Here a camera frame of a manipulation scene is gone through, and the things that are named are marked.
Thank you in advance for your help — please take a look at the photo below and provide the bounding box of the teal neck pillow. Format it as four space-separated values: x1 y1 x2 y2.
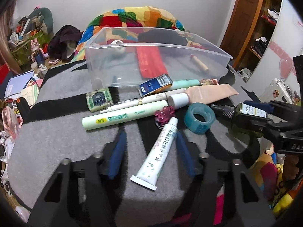
28 7 53 34

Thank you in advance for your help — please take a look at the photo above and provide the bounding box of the beige cream tube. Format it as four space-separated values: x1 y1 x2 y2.
167 84 238 109

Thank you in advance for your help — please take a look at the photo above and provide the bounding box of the light blue notebook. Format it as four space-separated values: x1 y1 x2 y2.
4 71 34 98

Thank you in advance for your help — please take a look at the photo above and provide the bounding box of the red flat box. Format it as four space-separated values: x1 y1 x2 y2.
0 63 10 84

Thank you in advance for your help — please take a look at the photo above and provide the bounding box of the dark purple clothing heap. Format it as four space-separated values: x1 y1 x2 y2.
47 25 83 59

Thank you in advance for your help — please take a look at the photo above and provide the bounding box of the clear plastic storage bin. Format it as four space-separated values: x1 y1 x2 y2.
84 27 232 89

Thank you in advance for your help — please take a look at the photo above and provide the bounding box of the beige wooden roller stick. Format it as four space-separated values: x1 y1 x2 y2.
190 54 209 73

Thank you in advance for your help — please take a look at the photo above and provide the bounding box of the green glass bottle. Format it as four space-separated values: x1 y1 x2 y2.
232 103 270 133

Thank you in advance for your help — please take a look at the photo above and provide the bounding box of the white slim pen tube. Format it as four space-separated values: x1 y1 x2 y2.
100 88 186 113

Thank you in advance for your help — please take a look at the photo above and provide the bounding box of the blue cigarette box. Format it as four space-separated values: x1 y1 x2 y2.
138 74 173 97

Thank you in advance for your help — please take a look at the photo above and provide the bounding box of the white green ointment tube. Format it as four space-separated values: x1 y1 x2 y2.
130 117 178 191

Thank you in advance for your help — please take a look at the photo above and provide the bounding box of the blue clear tape roll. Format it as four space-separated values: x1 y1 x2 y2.
184 103 216 134

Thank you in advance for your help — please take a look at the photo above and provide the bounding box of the colourful patchwork quilt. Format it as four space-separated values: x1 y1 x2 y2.
71 6 185 62

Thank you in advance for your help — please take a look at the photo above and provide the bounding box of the black clothing pile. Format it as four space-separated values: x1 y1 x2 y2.
138 29 187 46

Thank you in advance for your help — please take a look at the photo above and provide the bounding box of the magenta hair scrunchie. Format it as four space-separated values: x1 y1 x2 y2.
154 106 176 128

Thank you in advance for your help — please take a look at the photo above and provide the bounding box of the wooden shelf cabinet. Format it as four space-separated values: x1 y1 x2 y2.
233 0 283 72

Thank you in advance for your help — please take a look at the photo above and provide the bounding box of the red envelope packet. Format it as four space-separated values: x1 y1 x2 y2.
136 46 167 79

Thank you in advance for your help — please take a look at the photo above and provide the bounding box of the pink bunny figurine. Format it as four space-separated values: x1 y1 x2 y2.
30 37 45 67

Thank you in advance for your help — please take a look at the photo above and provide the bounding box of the green hexagonal small box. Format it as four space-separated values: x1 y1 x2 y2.
86 88 113 112

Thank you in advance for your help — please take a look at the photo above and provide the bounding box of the white medical tape roll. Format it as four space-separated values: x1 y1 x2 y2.
110 40 126 58

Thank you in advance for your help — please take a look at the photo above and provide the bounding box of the long pale green tube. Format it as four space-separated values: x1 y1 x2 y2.
82 100 168 131

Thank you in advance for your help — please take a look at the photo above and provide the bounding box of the wooden door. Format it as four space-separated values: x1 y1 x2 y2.
220 0 265 71

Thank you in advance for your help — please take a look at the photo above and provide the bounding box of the green cluttered basket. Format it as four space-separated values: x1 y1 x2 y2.
11 30 50 66

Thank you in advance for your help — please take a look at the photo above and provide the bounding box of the mint green bottle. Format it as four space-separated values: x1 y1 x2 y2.
164 79 200 91

